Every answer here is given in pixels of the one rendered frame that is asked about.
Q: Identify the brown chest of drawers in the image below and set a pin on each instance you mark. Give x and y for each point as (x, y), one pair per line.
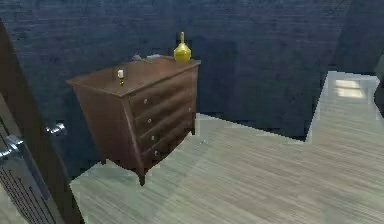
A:
(140, 106)

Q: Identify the yellow vase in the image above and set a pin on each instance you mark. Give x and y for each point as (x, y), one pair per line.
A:
(182, 52)

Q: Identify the grey flat object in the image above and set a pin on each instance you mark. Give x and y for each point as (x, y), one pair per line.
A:
(142, 58)

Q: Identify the white candle on gold holder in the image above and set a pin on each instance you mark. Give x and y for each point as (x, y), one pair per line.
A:
(120, 76)

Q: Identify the dark brown room door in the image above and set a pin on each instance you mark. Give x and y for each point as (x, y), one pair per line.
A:
(26, 160)

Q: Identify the dark object at doorway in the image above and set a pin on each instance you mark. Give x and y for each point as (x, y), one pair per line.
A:
(379, 90)

